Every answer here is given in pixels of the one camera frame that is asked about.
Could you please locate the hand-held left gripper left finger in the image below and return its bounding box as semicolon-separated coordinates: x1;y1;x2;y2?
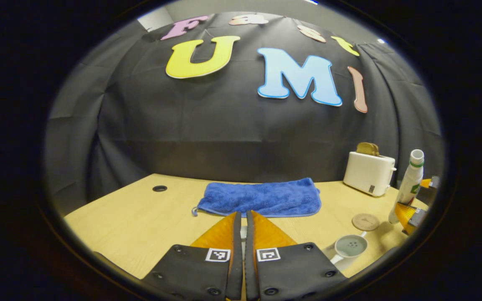
141;211;244;301

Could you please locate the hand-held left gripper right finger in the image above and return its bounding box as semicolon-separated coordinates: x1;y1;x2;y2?
245;210;347;301

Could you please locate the white water bottle green label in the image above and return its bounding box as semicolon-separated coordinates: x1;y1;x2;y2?
388;149;425;224

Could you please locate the round wooden coaster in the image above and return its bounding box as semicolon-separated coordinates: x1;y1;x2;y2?
352;213;380;232

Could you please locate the white teacup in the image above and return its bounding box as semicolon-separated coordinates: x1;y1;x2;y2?
324;231;369;273

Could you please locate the white toaster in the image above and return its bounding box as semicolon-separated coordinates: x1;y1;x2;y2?
343;151;397;197

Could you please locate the blue towel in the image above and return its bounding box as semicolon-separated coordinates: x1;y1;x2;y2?
192;178;322;218

